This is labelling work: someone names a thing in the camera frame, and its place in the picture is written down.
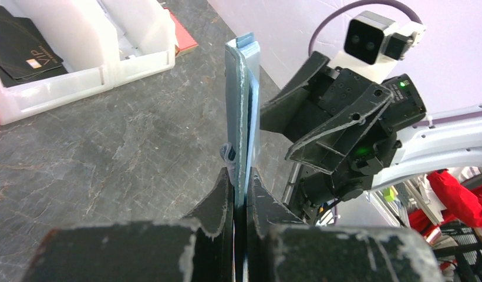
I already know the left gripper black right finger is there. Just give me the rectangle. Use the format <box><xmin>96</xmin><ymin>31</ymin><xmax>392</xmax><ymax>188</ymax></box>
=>
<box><xmin>247</xmin><ymin>169</ymin><xmax>444</xmax><ymax>281</ymax></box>

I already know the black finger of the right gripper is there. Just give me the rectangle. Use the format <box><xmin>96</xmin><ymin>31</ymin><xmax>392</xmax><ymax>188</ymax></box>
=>
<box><xmin>286</xmin><ymin>83</ymin><xmax>393</xmax><ymax>175</ymax></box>
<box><xmin>260</xmin><ymin>51</ymin><xmax>330</xmax><ymax>133</ymax></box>

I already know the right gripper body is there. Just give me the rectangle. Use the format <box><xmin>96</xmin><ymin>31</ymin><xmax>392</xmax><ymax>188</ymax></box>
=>
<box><xmin>284</xmin><ymin>68</ymin><xmax>426</xmax><ymax>203</ymax></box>

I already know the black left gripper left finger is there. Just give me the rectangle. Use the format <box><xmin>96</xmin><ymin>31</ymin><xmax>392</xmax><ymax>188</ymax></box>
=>
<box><xmin>22</xmin><ymin>168</ymin><xmax>234</xmax><ymax>281</ymax></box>

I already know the blue card holder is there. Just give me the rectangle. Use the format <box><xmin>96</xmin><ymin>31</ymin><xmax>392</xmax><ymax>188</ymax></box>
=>
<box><xmin>221</xmin><ymin>32</ymin><xmax>261</xmax><ymax>208</ymax></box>

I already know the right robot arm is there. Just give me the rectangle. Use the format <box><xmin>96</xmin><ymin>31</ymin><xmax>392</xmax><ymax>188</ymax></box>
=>
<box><xmin>261</xmin><ymin>52</ymin><xmax>482</xmax><ymax>225</ymax></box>

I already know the playing card box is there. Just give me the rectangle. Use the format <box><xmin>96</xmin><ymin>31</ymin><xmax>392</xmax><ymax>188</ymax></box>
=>
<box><xmin>167</xmin><ymin>9</ymin><xmax>198</xmax><ymax>57</ymax></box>

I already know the black card in bin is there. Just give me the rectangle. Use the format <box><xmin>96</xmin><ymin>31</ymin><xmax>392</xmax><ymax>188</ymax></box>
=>
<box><xmin>0</xmin><ymin>6</ymin><xmax>68</xmax><ymax>88</ymax></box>

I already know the person in red jacket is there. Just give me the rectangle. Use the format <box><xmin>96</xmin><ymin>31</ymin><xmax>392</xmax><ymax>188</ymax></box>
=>
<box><xmin>427</xmin><ymin>169</ymin><xmax>482</xmax><ymax>228</ymax></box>

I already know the white right plastic bin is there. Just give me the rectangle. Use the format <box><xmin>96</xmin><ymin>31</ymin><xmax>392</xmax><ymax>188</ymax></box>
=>
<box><xmin>97</xmin><ymin>1</ymin><xmax>177</xmax><ymax>86</ymax></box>

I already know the white plastic bin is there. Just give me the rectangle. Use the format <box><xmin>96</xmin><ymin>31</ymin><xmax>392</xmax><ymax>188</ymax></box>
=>
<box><xmin>0</xmin><ymin>1</ymin><xmax>119</xmax><ymax>125</ymax></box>
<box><xmin>97</xmin><ymin>1</ymin><xmax>177</xmax><ymax>86</ymax></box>

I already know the white middle plastic bin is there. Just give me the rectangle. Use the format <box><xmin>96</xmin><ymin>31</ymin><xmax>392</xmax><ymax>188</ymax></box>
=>
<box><xmin>0</xmin><ymin>1</ymin><xmax>119</xmax><ymax>125</ymax></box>

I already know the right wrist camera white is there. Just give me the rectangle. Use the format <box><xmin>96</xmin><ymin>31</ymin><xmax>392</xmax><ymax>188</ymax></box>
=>
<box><xmin>328</xmin><ymin>11</ymin><xmax>427</xmax><ymax>84</ymax></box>

